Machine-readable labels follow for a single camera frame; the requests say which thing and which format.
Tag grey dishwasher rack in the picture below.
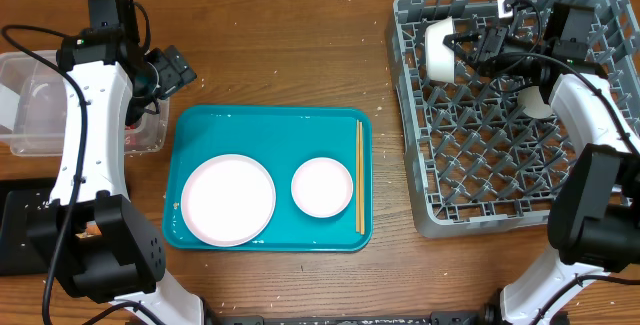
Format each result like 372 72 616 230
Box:
387 0 639 238

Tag orange carrot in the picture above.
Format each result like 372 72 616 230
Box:
76 221 101 239

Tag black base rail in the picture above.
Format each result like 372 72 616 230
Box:
219 311 495 325

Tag white upside-down cup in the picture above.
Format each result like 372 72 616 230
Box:
517 86 553 119

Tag teal plastic serving tray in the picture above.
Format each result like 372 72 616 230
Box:
162 105 373 252

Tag pale green bowl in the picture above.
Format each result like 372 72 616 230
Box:
425 17 456 83

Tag red snack wrapper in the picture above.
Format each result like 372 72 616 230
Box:
125 122 144 147

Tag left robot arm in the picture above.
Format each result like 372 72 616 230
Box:
27 0 216 324

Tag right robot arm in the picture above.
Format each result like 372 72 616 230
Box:
424 2 639 325

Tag small white plate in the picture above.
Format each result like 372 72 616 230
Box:
291 157 354 219

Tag clear plastic waste bin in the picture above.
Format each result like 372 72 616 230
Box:
0 52 170 157

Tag black waste tray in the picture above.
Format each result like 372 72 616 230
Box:
1 178 55 276

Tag large white plate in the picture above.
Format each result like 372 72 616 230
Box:
180 154 276 247

